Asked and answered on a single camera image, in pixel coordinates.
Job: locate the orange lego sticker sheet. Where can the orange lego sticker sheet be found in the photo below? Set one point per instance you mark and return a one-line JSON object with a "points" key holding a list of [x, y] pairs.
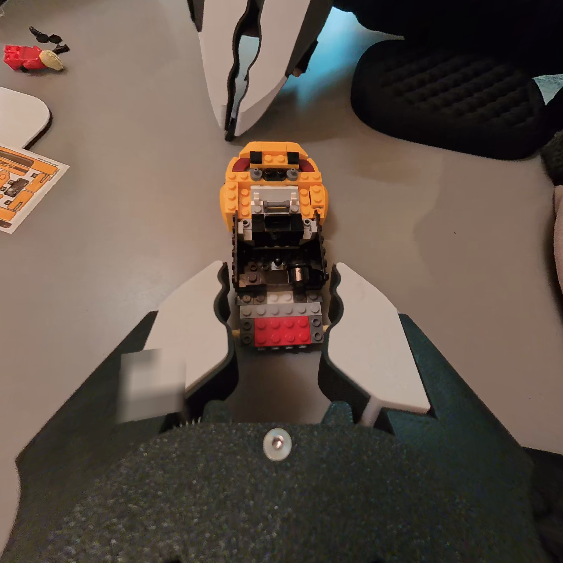
{"points": [[26, 189]]}

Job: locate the white rounded board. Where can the white rounded board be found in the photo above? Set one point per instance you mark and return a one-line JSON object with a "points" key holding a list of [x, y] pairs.
{"points": [[22, 114]]}

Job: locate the red lego minifigure parts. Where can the red lego minifigure parts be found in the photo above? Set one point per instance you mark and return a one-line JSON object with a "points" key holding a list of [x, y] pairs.
{"points": [[30, 59]]}

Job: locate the orange and black lego car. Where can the orange and black lego car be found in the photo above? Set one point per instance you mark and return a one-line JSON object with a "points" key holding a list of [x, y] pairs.
{"points": [[272, 193]]}

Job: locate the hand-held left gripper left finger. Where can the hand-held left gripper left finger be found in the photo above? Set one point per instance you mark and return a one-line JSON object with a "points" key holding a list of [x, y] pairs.
{"points": [[189, 316]]}

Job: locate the person's dark sherpa jacket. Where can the person's dark sherpa jacket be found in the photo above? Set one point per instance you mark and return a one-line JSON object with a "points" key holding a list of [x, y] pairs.
{"points": [[554, 158]]}

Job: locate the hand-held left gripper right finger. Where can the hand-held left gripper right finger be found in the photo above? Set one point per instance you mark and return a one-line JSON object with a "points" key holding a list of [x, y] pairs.
{"points": [[374, 347]]}

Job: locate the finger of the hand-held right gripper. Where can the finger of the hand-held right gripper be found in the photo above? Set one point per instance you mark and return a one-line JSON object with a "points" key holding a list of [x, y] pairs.
{"points": [[217, 66], [286, 35]]}

